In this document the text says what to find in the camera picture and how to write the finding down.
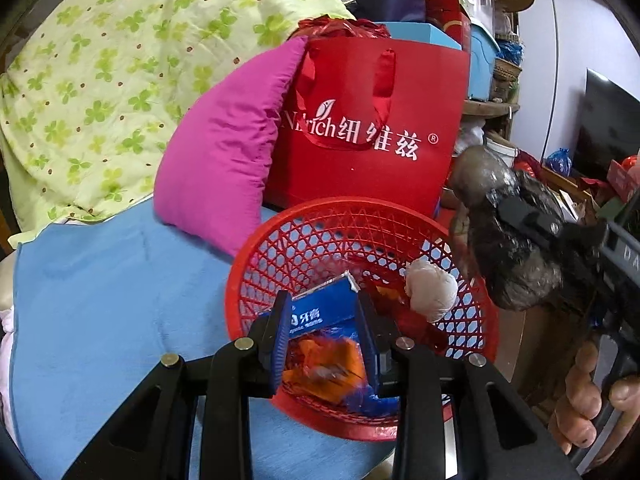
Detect blue toothpaste box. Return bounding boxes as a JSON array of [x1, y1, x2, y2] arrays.
[[290, 271, 360, 339]]

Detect orange snack wrapper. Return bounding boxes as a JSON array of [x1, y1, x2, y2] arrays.
[[282, 335, 367, 404]]

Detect grey-black plastic bag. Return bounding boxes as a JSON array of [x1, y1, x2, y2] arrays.
[[449, 145, 563, 311]]

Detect white tissue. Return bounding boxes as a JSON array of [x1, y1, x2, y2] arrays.
[[405, 259, 458, 324]]

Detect person's right hand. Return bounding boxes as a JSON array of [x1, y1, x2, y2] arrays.
[[548, 340, 639, 469]]

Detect blue plastic bag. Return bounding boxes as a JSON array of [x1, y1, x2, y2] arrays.
[[343, 385, 399, 418]]

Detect red woven plastic basket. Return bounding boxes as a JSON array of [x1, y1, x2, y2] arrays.
[[224, 196, 500, 443]]

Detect black television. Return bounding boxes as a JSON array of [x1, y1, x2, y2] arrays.
[[572, 70, 639, 181]]

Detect magenta pillow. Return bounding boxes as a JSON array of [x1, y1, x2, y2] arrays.
[[153, 37, 307, 256]]

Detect blue blanket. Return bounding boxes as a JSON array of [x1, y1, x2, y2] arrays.
[[8, 198, 396, 480]]

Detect wooden shelf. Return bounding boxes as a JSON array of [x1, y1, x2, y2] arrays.
[[462, 100, 520, 119]]

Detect red shopping bag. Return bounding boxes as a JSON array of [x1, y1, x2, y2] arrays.
[[264, 15, 470, 216]]

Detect blue storage bin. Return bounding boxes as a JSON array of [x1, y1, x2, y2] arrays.
[[468, 23, 499, 101]]

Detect light blue box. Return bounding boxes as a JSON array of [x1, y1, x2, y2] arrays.
[[382, 22, 462, 51]]

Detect green clover quilt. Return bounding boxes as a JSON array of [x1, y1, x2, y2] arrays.
[[1, 0, 348, 244]]

